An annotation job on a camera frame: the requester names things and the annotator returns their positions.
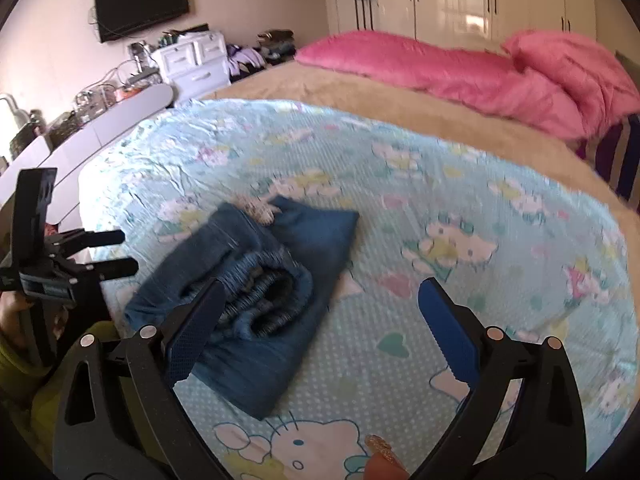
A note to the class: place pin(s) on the pile of clothes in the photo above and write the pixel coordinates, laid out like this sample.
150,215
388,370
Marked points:
265,50

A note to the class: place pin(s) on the beige bed blanket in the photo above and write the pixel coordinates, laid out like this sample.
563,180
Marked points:
375,95

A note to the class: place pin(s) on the white desk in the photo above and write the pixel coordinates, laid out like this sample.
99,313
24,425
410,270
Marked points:
115,120

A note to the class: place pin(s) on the person's right hand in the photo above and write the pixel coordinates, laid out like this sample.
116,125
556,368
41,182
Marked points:
382,462

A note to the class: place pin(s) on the white drawer unit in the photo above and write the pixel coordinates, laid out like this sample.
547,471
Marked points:
195,65

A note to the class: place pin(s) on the striped cloth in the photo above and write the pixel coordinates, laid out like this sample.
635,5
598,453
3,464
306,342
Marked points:
615,155

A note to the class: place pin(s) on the person's left hand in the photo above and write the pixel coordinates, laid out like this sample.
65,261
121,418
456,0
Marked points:
11,320

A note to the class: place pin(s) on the cartoon printed blanket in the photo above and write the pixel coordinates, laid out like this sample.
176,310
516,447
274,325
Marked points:
400,200

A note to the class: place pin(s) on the blue pants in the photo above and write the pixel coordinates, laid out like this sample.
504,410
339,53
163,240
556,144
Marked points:
310,245

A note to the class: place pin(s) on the pink quilt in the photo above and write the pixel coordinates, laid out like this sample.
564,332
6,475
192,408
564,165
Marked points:
425,65

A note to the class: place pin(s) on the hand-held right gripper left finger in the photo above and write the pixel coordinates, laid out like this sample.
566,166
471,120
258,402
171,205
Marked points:
197,327

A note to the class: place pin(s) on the black wall television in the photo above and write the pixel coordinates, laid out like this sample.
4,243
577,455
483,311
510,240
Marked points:
142,5

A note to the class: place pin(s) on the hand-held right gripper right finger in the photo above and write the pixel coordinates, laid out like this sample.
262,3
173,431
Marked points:
450,330

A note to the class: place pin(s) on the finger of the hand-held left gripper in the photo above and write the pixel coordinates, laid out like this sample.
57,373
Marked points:
110,270
95,241

